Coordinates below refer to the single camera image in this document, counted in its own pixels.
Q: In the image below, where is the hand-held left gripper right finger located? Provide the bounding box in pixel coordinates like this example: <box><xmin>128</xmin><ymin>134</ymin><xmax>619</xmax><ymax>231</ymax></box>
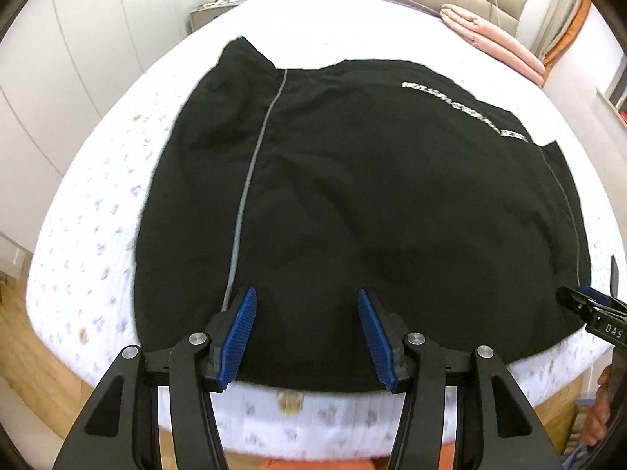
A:
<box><xmin>357</xmin><ymin>289</ymin><xmax>564</xmax><ymax>470</ymax></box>

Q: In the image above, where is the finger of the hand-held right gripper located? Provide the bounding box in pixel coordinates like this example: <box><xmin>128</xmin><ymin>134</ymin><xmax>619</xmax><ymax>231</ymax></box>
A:
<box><xmin>609</xmin><ymin>255</ymin><xmax>627</xmax><ymax>304</ymax></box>
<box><xmin>556</xmin><ymin>285</ymin><xmax>627</xmax><ymax>342</ymax></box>

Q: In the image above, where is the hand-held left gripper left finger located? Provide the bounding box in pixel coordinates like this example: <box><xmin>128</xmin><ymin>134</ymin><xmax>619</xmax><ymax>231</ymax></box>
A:
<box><xmin>51</xmin><ymin>287</ymin><xmax>257</xmax><ymax>470</ymax></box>

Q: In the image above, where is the black jacket with grey piping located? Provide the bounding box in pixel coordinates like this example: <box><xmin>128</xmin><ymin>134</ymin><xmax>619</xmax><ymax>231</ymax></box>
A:
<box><xmin>133</xmin><ymin>36</ymin><xmax>593</xmax><ymax>392</ymax></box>

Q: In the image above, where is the person's right hand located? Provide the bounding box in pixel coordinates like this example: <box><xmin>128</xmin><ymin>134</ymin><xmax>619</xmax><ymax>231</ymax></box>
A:
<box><xmin>582</xmin><ymin>366</ymin><xmax>619</xmax><ymax>448</ymax></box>

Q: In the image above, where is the orange cloth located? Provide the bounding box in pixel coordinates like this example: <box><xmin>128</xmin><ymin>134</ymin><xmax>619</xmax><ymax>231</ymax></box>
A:
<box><xmin>259</xmin><ymin>457</ymin><xmax>389</xmax><ymax>470</ymax></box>

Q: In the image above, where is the bed with white floral sheet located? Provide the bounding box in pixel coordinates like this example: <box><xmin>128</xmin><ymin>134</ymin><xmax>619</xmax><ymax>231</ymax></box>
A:
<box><xmin>24</xmin><ymin>0</ymin><xmax>627</xmax><ymax>456</ymax></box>

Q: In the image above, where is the beige and orange curtain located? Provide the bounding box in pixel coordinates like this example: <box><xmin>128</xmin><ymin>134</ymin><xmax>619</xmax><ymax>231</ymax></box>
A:
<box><xmin>531</xmin><ymin>0</ymin><xmax>596</xmax><ymax>67</ymax></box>

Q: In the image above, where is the folded pink blanket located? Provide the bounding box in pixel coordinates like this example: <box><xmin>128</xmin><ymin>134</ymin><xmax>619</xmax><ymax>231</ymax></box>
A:
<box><xmin>440</xmin><ymin>4</ymin><xmax>546</xmax><ymax>88</ymax></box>

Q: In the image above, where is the white wardrobe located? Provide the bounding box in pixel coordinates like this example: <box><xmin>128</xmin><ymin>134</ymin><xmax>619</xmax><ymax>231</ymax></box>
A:
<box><xmin>0</xmin><ymin>0</ymin><xmax>263</xmax><ymax>275</ymax></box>

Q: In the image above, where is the white nightstand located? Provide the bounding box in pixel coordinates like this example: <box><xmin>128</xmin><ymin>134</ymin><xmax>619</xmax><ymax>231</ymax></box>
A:
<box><xmin>188</xmin><ymin>0</ymin><xmax>246</xmax><ymax>35</ymax></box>

